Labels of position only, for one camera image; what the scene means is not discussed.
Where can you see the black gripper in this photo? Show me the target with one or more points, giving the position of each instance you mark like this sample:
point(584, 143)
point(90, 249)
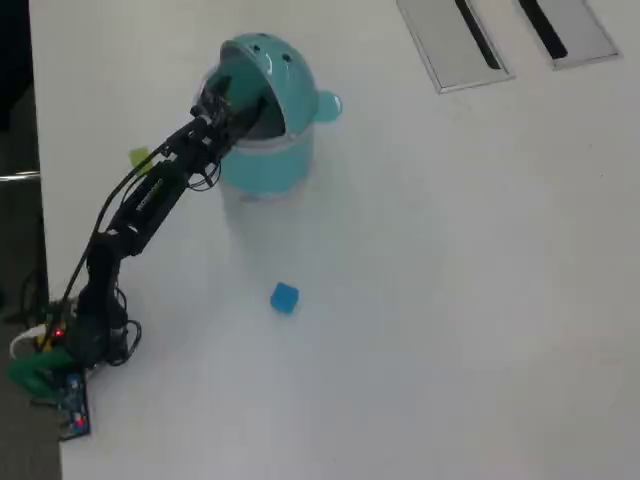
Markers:
point(222, 131)

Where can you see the green lego block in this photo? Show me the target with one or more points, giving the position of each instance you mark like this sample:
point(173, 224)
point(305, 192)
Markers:
point(136, 156)

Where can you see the blue lego block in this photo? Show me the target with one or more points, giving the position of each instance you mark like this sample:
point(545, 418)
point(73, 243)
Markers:
point(285, 297)

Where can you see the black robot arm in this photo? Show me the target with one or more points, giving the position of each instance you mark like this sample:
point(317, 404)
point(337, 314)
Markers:
point(150, 195)

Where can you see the teal whale-shaped bin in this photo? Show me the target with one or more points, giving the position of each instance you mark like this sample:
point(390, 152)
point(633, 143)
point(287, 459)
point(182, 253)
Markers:
point(280, 165)

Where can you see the chrome chair bar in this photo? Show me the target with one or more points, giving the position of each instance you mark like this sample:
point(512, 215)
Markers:
point(20, 176)

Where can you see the yellow connector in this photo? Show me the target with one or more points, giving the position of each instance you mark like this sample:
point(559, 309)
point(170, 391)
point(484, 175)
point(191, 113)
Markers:
point(45, 342)

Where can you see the green table clamp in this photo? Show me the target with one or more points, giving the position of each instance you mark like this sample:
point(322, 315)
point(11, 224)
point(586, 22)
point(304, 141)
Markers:
point(30, 372)

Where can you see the blue circuit board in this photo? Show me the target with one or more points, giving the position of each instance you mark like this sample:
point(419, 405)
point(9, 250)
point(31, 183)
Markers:
point(75, 410)

